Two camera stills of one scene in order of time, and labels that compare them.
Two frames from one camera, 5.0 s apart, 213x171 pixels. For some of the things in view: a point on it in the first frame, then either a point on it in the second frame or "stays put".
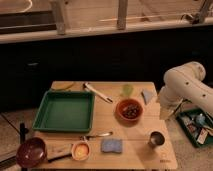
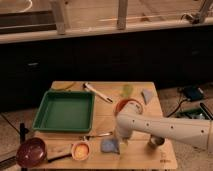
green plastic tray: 66,111 stays put
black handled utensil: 59,157 stays put
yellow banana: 61,84 stays put
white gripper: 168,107 to 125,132
